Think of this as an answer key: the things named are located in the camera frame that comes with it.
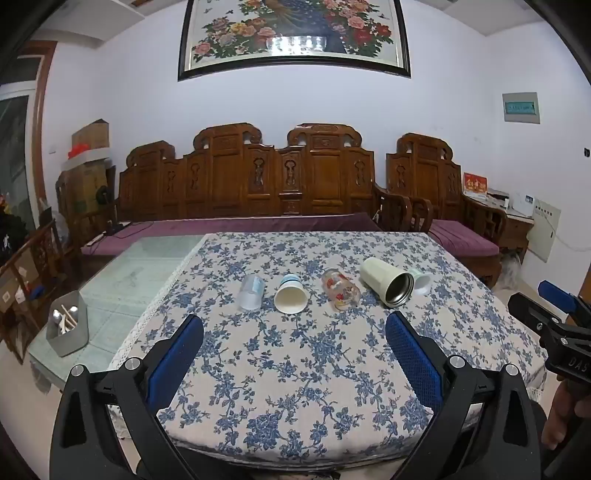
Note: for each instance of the clear plastic cup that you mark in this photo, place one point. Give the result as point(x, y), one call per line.
point(251, 294)

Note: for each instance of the dark wooden chair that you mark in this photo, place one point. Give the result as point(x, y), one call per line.
point(32, 267)

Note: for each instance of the wall electrical panel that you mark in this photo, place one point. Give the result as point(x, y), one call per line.
point(521, 108)

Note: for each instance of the clear plastic bag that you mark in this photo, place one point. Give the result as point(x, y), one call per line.
point(511, 271)

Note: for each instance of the wooden door frame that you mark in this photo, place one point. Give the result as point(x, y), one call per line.
point(40, 129)

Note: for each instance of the wooden side table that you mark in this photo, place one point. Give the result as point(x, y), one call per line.
point(515, 228)

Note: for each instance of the framed flower painting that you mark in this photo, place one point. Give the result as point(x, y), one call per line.
point(295, 37)

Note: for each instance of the large cardboard box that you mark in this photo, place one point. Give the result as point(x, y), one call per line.
point(85, 187)

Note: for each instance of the red desk calendar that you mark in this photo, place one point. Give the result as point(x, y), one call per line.
point(475, 185)

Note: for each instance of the white paper cup blue band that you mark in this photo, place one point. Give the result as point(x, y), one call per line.
point(291, 297)

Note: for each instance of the long purple sofa cushion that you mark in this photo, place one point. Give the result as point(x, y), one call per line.
point(231, 227)

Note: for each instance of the grey utensil container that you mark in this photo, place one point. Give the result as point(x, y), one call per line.
point(69, 339)

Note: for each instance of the wooden chopsticks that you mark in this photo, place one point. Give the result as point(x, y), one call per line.
point(69, 316)

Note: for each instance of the cream steel-lined cup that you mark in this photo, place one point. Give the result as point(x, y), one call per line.
point(385, 281)

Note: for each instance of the short purple seat cushion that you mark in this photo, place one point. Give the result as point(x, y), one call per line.
point(461, 237)

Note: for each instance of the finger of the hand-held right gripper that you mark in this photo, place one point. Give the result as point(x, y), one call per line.
point(556, 295)
point(535, 314)

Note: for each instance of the white metal panel box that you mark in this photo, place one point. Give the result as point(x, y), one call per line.
point(545, 228)

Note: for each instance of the blue floral tablecloth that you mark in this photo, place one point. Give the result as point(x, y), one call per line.
point(295, 369)

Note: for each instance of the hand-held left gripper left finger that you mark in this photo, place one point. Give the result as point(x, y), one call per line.
point(178, 355)

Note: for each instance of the person's right hand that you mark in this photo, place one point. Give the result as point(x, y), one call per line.
point(561, 413)

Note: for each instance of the carved wooden armchair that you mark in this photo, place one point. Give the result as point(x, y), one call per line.
point(425, 180)

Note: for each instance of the small cardboard box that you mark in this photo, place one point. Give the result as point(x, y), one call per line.
point(91, 134)

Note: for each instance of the carved wooden sofa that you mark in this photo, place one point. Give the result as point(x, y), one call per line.
point(240, 180)

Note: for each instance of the small white cup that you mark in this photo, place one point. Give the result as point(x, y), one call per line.
point(422, 282)

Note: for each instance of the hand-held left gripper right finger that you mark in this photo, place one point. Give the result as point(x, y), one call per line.
point(413, 364)

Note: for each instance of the floral printed glass cup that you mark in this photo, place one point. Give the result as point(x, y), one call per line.
point(341, 290)

